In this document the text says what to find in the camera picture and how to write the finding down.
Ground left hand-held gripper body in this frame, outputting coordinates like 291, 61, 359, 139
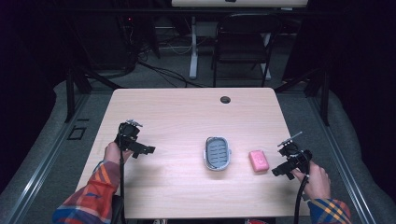
115, 119, 144, 155

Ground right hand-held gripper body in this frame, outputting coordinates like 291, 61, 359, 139
277, 131, 313, 175

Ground pink soap bar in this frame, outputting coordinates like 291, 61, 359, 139
247, 149, 270, 173

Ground grey soap dish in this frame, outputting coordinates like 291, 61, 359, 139
203, 135, 233, 172

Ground person's left hand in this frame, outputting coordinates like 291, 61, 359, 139
103, 141, 134, 166

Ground person's right hand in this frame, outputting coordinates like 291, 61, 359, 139
290, 161, 332, 201

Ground black metal stand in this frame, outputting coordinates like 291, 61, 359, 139
274, 66, 331, 127
64, 66, 122, 123

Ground black folding chair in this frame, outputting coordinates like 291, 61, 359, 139
211, 12, 283, 88

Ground white desk with legs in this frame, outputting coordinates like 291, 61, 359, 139
171, 0, 309, 80

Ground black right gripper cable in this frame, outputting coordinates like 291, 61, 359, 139
293, 175, 310, 224

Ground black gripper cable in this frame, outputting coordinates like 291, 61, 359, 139
118, 148, 127, 224
293, 175, 310, 224

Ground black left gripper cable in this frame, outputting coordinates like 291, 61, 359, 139
118, 148, 127, 224

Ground black floor cables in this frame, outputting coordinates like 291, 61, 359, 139
92, 40, 206, 89

